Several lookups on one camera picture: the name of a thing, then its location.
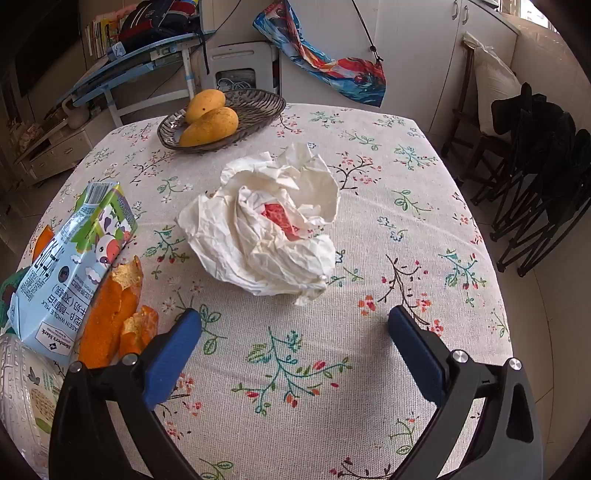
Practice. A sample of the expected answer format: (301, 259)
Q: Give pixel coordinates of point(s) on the large orange peel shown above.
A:
(108, 318)

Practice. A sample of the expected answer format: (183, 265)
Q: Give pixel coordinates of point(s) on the white paper bag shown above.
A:
(221, 230)

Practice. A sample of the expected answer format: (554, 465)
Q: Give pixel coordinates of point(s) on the pale kettlebell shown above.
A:
(76, 117)

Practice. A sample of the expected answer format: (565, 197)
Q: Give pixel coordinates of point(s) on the white television stand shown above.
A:
(51, 152)

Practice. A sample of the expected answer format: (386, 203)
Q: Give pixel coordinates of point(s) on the dark striped backpack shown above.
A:
(157, 21)

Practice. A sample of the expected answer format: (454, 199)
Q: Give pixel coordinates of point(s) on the blue study desk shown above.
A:
(138, 53)

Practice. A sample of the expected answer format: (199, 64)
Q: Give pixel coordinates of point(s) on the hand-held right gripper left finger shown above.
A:
(173, 355)

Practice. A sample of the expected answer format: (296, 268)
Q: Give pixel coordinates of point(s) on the row of books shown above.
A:
(99, 32)

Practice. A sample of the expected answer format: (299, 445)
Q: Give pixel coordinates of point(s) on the clear plastic bottle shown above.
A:
(23, 392)

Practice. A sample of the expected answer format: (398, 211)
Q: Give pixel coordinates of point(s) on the white plastic stool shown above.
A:
(240, 57)

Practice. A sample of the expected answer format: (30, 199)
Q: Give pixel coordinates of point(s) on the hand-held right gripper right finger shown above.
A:
(418, 355)

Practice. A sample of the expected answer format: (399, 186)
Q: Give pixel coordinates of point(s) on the white sack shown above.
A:
(494, 87)

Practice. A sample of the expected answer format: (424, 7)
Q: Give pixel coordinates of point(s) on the black folding chairs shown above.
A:
(545, 161)

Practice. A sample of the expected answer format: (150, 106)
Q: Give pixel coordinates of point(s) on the yellow mango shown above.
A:
(210, 127)
(205, 104)

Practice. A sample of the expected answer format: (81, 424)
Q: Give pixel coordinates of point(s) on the white cabinet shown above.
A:
(415, 55)

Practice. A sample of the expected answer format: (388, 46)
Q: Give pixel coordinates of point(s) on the small orange peel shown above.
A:
(138, 330)

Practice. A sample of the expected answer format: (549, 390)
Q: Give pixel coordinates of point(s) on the curved orange peel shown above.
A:
(44, 242)

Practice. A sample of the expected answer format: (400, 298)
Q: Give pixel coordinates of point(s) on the blue milk carton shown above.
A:
(60, 286)

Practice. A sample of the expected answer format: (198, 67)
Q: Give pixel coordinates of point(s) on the floral tablecloth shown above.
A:
(300, 332)

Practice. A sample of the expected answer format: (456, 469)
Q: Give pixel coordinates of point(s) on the dark woven fruit tray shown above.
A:
(258, 108)

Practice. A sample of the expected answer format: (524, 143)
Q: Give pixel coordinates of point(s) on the dark wooden chair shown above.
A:
(480, 143)

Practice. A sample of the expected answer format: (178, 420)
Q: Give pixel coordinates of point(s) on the green packet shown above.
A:
(11, 288)

